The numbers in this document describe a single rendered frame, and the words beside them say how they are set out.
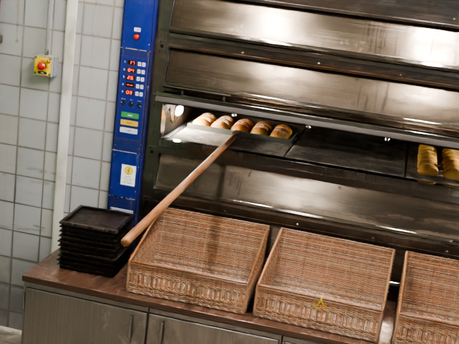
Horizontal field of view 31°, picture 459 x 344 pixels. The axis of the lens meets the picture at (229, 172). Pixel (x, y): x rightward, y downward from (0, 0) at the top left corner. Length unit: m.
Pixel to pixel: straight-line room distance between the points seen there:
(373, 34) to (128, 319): 1.68
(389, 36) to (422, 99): 0.32
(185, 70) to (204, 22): 0.25
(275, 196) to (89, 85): 1.06
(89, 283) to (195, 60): 1.16
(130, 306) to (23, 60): 1.36
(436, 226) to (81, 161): 1.76
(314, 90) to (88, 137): 1.16
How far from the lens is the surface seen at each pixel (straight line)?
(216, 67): 3.93
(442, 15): 3.81
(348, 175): 3.90
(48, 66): 4.13
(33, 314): 3.95
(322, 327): 3.62
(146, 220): 2.79
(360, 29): 3.82
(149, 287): 3.72
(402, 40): 3.80
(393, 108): 3.82
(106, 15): 4.07
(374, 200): 3.94
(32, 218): 4.42
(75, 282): 3.83
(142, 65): 3.99
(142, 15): 3.97
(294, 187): 3.96
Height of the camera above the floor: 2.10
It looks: 15 degrees down
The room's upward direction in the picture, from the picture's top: 7 degrees clockwise
